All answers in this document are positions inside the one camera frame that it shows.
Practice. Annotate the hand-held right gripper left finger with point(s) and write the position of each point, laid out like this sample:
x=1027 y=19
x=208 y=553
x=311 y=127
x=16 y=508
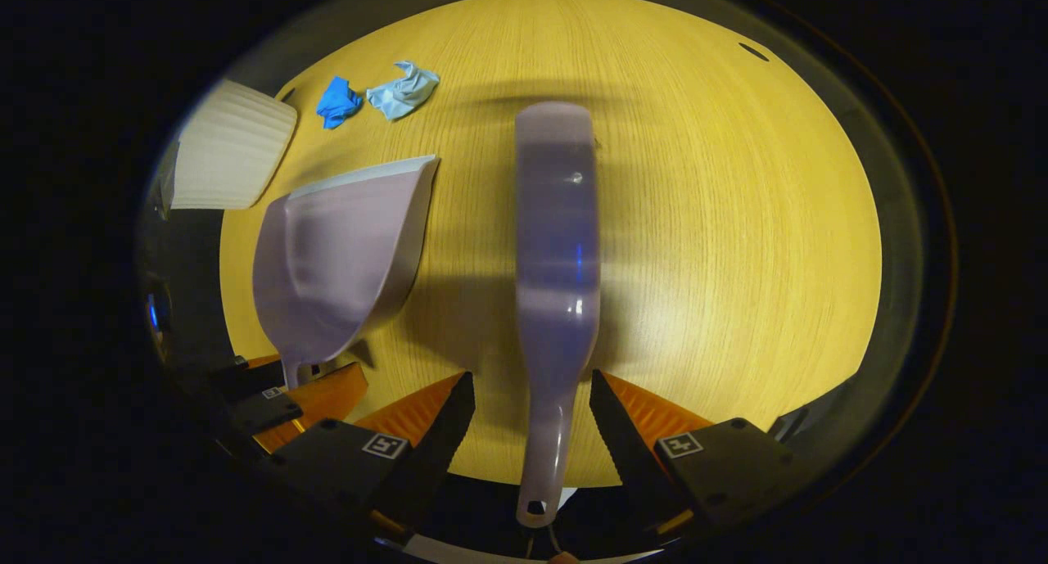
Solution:
x=442 y=441

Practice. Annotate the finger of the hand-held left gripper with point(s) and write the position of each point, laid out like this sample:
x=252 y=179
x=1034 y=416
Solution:
x=250 y=376
x=319 y=396

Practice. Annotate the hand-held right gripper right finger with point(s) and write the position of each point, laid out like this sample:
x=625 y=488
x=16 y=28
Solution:
x=618 y=433

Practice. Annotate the light purple plastic dustpan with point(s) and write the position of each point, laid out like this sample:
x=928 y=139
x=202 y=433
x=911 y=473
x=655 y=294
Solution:
x=344 y=253

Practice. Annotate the small light purple broom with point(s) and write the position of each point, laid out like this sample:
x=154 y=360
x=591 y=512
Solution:
x=557 y=245

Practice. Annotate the white ribbed garbage bin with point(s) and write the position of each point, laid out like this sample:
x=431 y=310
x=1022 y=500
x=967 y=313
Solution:
x=229 y=146

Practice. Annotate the dark blue paper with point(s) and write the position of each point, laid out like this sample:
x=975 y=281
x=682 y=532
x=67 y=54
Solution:
x=337 y=103

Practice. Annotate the light blue paper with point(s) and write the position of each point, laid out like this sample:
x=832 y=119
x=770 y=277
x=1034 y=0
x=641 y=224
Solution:
x=403 y=93

